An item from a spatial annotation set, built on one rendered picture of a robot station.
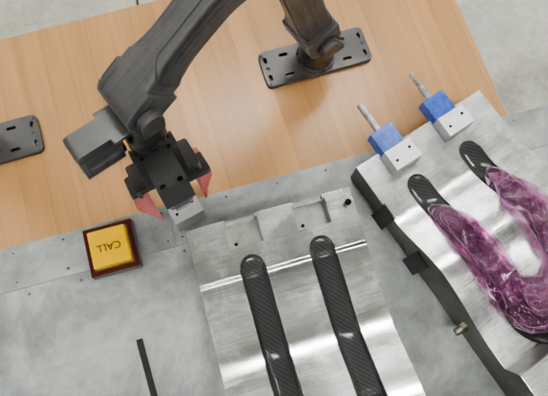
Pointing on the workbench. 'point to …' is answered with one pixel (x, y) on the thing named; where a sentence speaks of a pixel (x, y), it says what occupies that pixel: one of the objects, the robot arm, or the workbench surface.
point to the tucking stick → (146, 367)
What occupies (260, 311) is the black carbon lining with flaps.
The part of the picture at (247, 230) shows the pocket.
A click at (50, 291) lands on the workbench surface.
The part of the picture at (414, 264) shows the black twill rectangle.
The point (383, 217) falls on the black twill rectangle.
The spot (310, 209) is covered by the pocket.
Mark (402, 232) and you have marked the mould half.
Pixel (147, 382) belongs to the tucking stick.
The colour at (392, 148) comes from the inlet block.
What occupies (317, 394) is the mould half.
